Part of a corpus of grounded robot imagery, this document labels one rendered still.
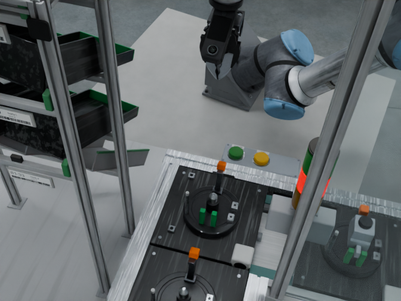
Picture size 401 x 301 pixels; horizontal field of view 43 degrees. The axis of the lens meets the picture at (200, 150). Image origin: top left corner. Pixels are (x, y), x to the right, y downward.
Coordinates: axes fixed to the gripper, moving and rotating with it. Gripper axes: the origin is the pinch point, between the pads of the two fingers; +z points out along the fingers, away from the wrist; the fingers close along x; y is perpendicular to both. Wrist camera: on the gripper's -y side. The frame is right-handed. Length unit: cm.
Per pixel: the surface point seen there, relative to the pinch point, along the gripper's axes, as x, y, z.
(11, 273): 39, -43, 37
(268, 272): -21.5, -30.0, 28.7
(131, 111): 15.5, -15.4, 1.4
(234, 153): -6.2, 0.6, 26.1
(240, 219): -12.2, -19.3, 26.3
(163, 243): 3.8, -30.8, 26.4
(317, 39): -28, 195, 123
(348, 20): -46, 222, 123
